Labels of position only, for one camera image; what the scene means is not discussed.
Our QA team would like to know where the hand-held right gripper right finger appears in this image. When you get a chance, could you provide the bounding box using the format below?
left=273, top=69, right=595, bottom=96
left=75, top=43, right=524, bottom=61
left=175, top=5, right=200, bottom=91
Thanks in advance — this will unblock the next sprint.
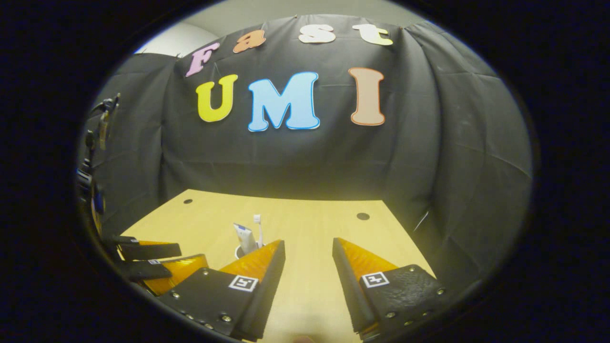
left=332, top=237, right=446, bottom=340

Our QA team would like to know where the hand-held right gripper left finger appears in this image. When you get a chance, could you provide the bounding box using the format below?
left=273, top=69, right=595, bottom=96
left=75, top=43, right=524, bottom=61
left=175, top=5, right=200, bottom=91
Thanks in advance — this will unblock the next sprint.
left=156, top=239, right=286, bottom=341

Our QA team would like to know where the white cup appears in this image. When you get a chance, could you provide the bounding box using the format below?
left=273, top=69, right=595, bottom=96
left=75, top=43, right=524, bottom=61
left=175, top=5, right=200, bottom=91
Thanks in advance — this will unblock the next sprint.
left=234, top=244, right=262, bottom=260

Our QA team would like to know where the white toothpaste tube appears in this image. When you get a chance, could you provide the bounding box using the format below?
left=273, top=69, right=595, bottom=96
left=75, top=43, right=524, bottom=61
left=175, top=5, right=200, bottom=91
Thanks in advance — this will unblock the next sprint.
left=233, top=223, right=258, bottom=255

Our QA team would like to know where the light wooden desktop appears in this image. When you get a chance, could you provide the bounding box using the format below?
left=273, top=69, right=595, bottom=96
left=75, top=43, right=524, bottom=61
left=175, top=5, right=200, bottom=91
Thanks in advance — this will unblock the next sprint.
left=120, top=189, right=437, bottom=343

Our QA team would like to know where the black backdrop cloth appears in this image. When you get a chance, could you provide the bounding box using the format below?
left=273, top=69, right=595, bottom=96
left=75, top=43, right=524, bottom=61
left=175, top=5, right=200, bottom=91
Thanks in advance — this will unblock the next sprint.
left=79, top=14, right=533, bottom=286

